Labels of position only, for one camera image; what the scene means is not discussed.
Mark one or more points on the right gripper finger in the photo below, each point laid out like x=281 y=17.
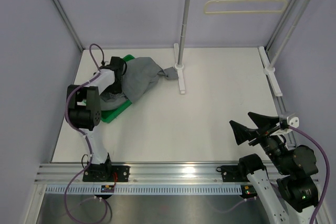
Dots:
x=243 y=133
x=264 y=123

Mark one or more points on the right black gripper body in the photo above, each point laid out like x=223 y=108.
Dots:
x=266 y=131

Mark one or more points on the grey button-up shirt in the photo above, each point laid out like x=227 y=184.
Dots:
x=132 y=80

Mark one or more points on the cream hanger with metal hook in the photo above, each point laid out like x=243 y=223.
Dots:
x=223 y=7

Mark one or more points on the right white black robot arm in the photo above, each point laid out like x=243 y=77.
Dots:
x=297 y=197

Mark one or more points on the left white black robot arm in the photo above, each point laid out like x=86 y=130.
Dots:
x=83 y=114

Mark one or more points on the green plastic tray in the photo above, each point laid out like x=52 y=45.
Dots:
x=113 y=115

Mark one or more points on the metal clothes rack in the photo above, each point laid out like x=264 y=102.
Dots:
x=269 y=66

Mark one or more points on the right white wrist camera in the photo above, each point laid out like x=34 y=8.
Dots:
x=287 y=121

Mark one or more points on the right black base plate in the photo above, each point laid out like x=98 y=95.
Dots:
x=232 y=173

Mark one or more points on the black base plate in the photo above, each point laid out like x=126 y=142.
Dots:
x=120 y=173
x=232 y=173

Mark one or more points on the aluminium mounting rail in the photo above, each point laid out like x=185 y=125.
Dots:
x=139 y=173

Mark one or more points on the aluminium frame post right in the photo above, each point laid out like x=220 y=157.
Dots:
x=281 y=24

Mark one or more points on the aluminium frame post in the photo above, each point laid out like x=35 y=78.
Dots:
x=68 y=24
x=281 y=24

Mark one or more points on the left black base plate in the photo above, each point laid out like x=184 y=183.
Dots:
x=120 y=173

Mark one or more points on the white slotted cable duct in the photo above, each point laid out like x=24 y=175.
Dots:
x=146 y=190

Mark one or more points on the aluminium frame post left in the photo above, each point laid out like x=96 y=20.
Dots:
x=68 y=24

